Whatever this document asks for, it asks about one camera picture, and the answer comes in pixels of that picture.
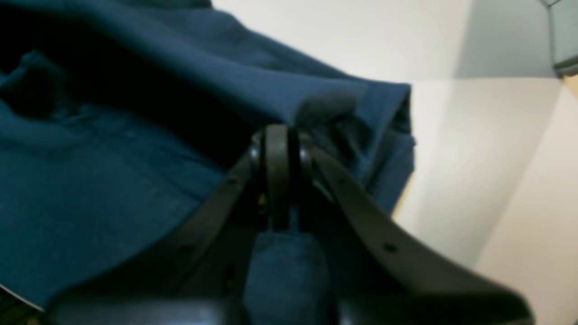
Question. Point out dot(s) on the grey tray at table corner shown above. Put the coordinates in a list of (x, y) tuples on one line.
[(563, 22)]

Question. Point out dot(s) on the dark blue T-shirt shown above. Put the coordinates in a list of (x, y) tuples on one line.
[(120, 117)]

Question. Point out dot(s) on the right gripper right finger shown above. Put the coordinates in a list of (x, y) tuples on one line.
[(379, 273)]

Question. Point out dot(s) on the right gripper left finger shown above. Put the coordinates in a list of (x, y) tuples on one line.
[(196, 274)]

